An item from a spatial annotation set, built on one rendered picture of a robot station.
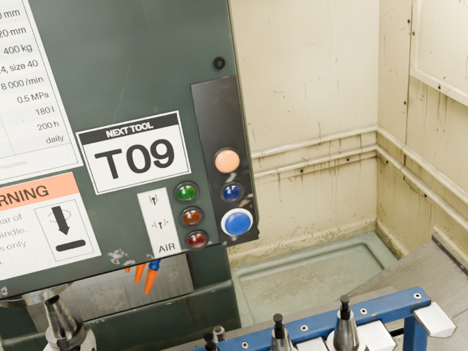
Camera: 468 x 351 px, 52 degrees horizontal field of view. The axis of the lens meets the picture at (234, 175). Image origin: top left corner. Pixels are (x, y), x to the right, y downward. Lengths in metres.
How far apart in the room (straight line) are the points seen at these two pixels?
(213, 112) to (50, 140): 0.16
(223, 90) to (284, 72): 1.16
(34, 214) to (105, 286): 0.92
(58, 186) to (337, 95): 1.33
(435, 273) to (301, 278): 0.54
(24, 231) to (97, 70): 0.19
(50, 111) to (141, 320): 1.13
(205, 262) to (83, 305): 0.36
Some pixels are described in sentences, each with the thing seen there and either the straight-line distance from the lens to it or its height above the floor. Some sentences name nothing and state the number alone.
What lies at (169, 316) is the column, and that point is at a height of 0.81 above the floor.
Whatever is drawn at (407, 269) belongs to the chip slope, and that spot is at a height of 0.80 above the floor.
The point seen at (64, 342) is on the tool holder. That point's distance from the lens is 0.91.
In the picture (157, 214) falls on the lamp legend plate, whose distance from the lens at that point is 0.53.
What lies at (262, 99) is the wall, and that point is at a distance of 1.63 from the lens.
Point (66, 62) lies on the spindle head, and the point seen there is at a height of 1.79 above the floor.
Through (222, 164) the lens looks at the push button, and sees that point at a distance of 0.50.
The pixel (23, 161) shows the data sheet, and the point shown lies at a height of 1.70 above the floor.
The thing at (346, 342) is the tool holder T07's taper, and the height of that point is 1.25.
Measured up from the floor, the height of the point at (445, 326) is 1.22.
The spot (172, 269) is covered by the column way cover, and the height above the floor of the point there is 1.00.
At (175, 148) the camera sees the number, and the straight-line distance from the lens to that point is 0.49.
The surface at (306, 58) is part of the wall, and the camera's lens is 1.64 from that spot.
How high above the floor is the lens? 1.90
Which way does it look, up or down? 30 degrees down
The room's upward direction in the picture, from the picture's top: 9 degrees counter-clockwise
